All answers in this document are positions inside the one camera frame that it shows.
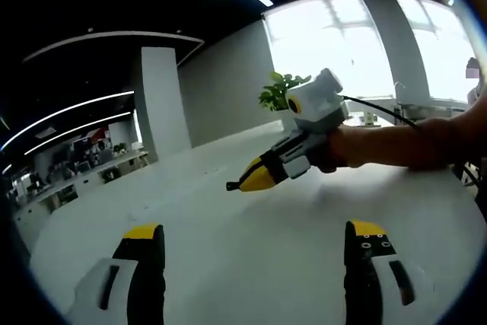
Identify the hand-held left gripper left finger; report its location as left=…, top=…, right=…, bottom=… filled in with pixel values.
left=67, top=223, right=167, bottom=325

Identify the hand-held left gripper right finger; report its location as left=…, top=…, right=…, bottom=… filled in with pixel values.
left=344, top=220, right=435, bottom=325

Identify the person's right hand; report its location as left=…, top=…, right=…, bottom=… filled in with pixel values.
left=314, top=124, right=368, bottom=174

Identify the potted green plant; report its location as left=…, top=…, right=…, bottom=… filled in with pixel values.
left=258, top=71, right=314, bottom=132

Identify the row of white office desks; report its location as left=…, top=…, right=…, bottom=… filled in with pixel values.
left=11, top=148, right=151, bottom=224

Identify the black cable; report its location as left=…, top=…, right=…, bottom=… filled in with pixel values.
left=339, top=95, right=482, bottom=193

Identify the red wall banner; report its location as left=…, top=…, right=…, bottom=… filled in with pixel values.
left=81, top=126, right=112, bottom=142

